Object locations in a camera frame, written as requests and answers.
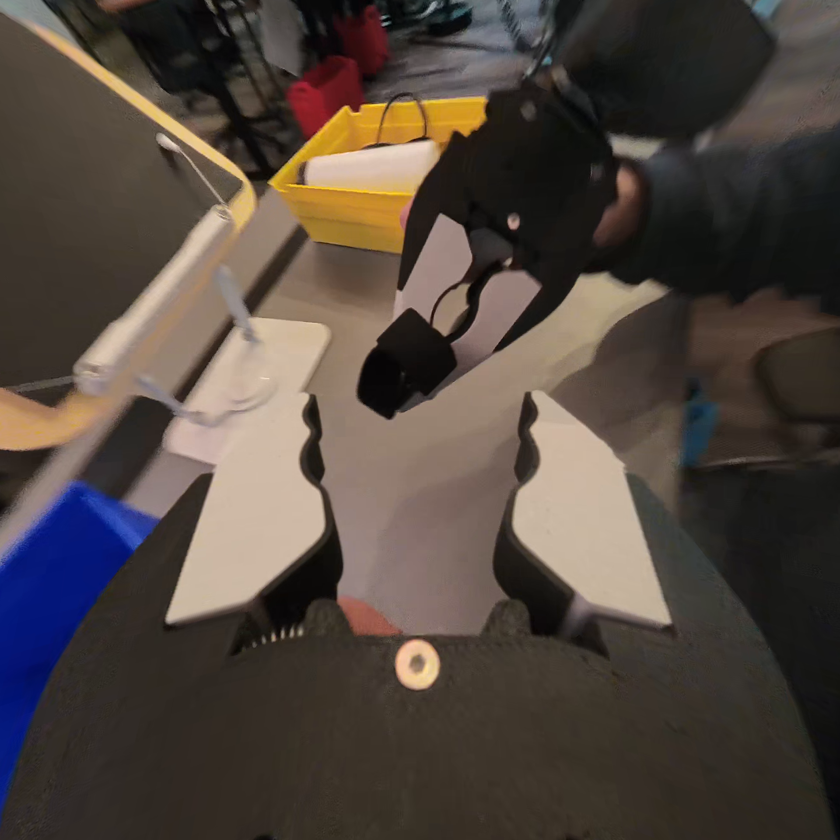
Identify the person's left hand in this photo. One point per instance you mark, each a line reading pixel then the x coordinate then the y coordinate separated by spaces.
pixel 370 620

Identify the black board with wooden rim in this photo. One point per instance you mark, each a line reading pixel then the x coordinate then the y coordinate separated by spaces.
pixel 79 197

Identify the white roll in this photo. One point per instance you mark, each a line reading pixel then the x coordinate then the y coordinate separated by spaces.
pixel 374 167

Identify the black mesh chair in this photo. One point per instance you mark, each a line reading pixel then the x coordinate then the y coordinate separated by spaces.
pixel 801 374

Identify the large blue bin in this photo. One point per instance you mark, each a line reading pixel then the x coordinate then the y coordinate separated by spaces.
pixel 53 604

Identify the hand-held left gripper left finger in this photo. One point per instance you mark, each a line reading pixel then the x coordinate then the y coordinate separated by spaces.
pixel 250 525

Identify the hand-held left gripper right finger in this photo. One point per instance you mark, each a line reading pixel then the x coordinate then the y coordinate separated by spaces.
pixel 591 525

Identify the yellow bin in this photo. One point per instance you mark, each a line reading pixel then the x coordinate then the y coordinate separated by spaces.
pixel 341 217

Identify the red bin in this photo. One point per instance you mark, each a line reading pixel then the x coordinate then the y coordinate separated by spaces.
pixel 365 40
pixel 326 95

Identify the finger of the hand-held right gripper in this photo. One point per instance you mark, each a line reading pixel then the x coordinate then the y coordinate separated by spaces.
pixel 505 309
pixel 446 256

